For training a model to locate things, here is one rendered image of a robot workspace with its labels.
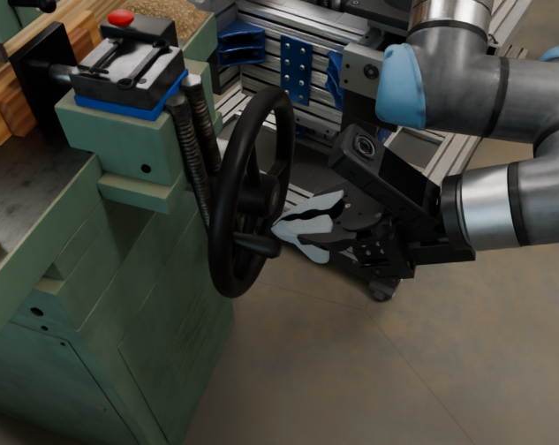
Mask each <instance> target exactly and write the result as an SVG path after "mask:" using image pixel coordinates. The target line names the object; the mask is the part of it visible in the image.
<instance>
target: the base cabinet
mask: <svg viewBox="0 0 559 445"><path fill-rule="evenodd" d="M234 321H235V319H234V312H233V305H232V299H231V298H226V297H224V296H223V295H221V294H220V293H219V292H218V291H217V290H216V288H215V286H214V285H213V282H212V279H211V276H210V273H209V267H208V235H207V232H206V230H205V227H204V224H203V221H202V219H201V216H200V211H199V208H198V204H197V201H196V199H195V195H194V193H193V192H188V191H184V192H183V194H182V195H181V197H180V199H179V200H178V202H177V204H176V206H175V207H174V208H173V209H172V211H171V213H170V214H169V215H166V214H163V213H159V212H155V213H154V214H153V216H152V218H151V219H150V221H149V222H148V224H147V226H146V227H145V229H144V230H143V231H142V233H141V234H140V236H139V238H138V239H137V241H136V242H135V244H134V245H133V247H132V249H131V251H130V252H129V253H128V254H127V256H126V257H125V259H124V261H123V262H122V264H121V266H120V267H119V269H118V270H117V272H116V273H115V274H114V276H113V277H112V279H111V281H110V283H109V284H108V286H107V287H106V289H105V290H104V292H103V293H102V295H101V296H100V298H99V299H98V301H97V302H96V304H95V305H94V307H93V309H92V310H91V312H90V314H89V315H88V316H87V318H86V319H85V321H84V322H83V324H82V325H81V327H80V328H79V329H78V330H75V329H71V328H67V327H64V326H61V325H57V324H55V323H52V322H49V321H45V320H42V319H38V318H35V317H33V316H30V315H27V314H24V313H19V312H16V311H15V313H14V314H13V315H12V317H11V318H10V319H9V320H8V321H7V323H6V324H5V325H4V327H3V328H2V329H1V331H0V412H1V413H3V414H5V415H8V416H10V417H13V418H15V419H19V420H22V421H25V422H27V423H29V424H32V425H35V426H38V427H41V428H44V429H46V430H49V431H51V432H53V433H56V434H61V435H62V436H65V437H68V438H71V439H73V440H75V441H79V442H82V443H85V444H87V445H182V443H183V441H184V438H185V436H186V433H187V431H188V429H189V426H190V425H191V423H192V420H193V417H194V414H195V412H196V411H197V408H198V406H199V404H200V400H201V398H202V396H203V394H204V392H205V389H206V387H207V385H208V382H209V379H210V377H211V375H212V372H213V371H214V369H215V365H216V363H217V360H218V359H219V357H220V354H221V352H222V350H223V346H224V345H225V342H226V340H227V338H228V335H229V333H230V330H231V328H232V326H233V323H234Z"/></svg>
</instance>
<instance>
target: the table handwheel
mask: <svg viewBox="0 0 559 445"><path fill-rule="evenodd" d="M272 110H273V111H274V114H275V118H276V160H275V163H274V164H273V166H272V167H271V168H270V170H269V171H268V172H267V173H266V174H264V173H260V169H259V164H258V161H257V154H256V146H255V141H256V139H257V136H258V134H259V132H260V129H261V127H262V125H263V123H264V122H265V120H266V118H267V117H268V115H269V113H270V112H271V111H272ZM294 141H295V120H294V112H293V107H292V104H291V99H290V97H289V96H288V95H287V94H286V92H285V91H284V90H282V89H281V88H280V87H265V88H263V89H262V90H260V91H259V92H258V93H257V94H256V95H255V96H254V97H253V98H252V99H251V100H250V101H249V103H247V104H246V106H245V108H244V110H243V111H242V113H241V115H240V117H239V119H238V121H237V123H236V125H235V127H234V129H233V132H232V134H231V136H230V140H229V142H228V145H227V147H226V150H225V153H224V156H223V160H222V163H221V167H220V169H219V172H210V171H207V174H208V180H209V183H210V186H211V189H212V193H213V196H214V197H213V201H212V207H211V213H210V219H209V228H208V267H209V273H210V276H211V279H212V282H213V285H214V286H215V288H216V290H217V291H218V292H219V293H220V294H221V295H223V296H224V297H226V298H237V297H239V296H241V295H243V294H244V293H246V292H247V291H248V290H249V289H250V288H251V286H252V285H253V283H254V282H255V280H256V279H257V277H258V276H259V274H260V272H261V270H262V268H263V266H264V264H265V262H266V260H267V258H264V257H261V256H259V255H256V254H253V253H250V254H249V252H247V251H245V250H242V249H240V248H238V255H237V258H236V262H235V266H234V269H233V268H232V257H231V250H232V237H233V229H234V222H235V216H236V211H238V212H239V213H242V214H246V218H245V222H244V227H243V231H242V233H252V234H254V232H255V228H256V224H257V222H258V218H259V217H260V218H263V220H262V223H261V227H260V230H259V233H258V235H264V236H269V237H272V238H275V237H276V235H275V234H274V233H273V232H272V230H271V228H272V227H273V223H274V222H275V221H276V220H277V219H278V218H279V217H280V216H282V213H283V208H284V204H285V201H286V196H287V192H288V188H289V183H290V178H291V167H292V161H293V152H294Z"/></svg>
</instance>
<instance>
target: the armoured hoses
mask: <svg viewBox="0 0 559 445"><path fill-rule="evenodd" d="M180 84H181V87H182V90H183V92H184V93H186V95H187V97H188V100H187V97H186V96H184V95H183V94H173V95H171V96H168V98H167V99H166V100H165V108H166V110H167V111H169V113H170V114H171V116H172V117H173V121H174V125H175V126H176V128H175V130H177V135H178V142H180V143H179V146H181V148H180V149H181V150H182V154H183V157H184V161H185V167H186V171H187V172H188V173H187V174H188V175H189V178H190V182H191V185H192V189H193V193H194V195H195V199H196V201H197V204H198V208H199V211H200V216H201V219H202V221H203V224H204V227H205V230H206V232H207V235H208V228H209V219H210V213H211V207H212V201H213V197H214V196H213V193H212V189H211V186H210V183H209V180H208V174H207V171H210V172H219V169H220V167H221V163H222V158H221V155H220V151H219V147H218V144H217V140H216V136H215V131H214V127H213V124H212V120H211V116H210V113H209V109H208V104H207V100H206V96H205V92H204V88H203V85H202V82H201V78H200V76H198V75H194V74H190V75H187V76H185V77H183V78H182V79H181V81H180ZM188 101H189V103H188ZM189 105H190V106H189ZM191 110H192V111H191ZM191 114H193V115H191ZM192 117H193V120H192ZM193 121H194V124H193ZM194 126H195V128H194ZM195 129H196V132H197V135H196V132H195ZM197 136H198V138H197ZM199 143H200V144H199ZM202 156H203V157H202ZM205 166H206V167H205ZM245 218H246V214H242V213H241V214H240V215H239V216H238V219H237V217H236V216H235V222H234V229H233V234H234V232H242V231H243V227H244V222H245ZM237 255H238V247H236V246H234V245H233V246H232V250H231V257H232V268H233V269H234V266H235V262H236V258H237Z"/></svg>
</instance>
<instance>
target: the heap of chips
mask: <svg viewBox="0 0 559 445"><path fill-rule="evenodd" d="M122 9H123V10H128V11H131V12H132V13H136V14H141V15H147V16H152V17H157V18H163V19H173V20H174V22H175V27H176V32H177V38H178V39H181V40H186V41H187V39H188V38H189V37H190V36H191V35H192V34H193V32H194V31H195V30H196V29H197V27H198V26H199V25H200V24H201V23H202V21H203V20H204V19H205V18H206V17H207V16H208V14H209V13H206V12H201V11H198V9H197V8H196V6H195V5H194V4H192V3H189V2H187V1H185V0H127V1H126V2H125V3H124V4H123V5H122V6H121V7H120V8H119V10H122Z"/></svg>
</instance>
